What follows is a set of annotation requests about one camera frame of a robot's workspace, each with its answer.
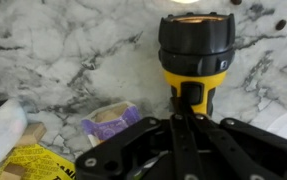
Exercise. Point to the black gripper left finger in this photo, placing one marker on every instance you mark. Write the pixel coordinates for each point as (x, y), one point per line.
(123, 146)

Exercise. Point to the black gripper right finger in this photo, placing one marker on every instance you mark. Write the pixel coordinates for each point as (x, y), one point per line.
(249, 146)

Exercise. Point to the yellow and black torch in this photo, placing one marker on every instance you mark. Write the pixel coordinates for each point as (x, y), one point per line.
(196, 50)

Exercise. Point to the purple and white packet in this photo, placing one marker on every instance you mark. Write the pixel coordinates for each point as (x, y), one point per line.
(111, 121)

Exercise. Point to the yellow printed packet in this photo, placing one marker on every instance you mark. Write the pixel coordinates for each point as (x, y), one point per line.
(43, 163)

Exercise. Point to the large wooden block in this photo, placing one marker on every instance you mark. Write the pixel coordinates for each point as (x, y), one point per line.
(12, 171)

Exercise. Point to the white bottle with blue cap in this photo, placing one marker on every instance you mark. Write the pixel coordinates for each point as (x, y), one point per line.
(1, 136)

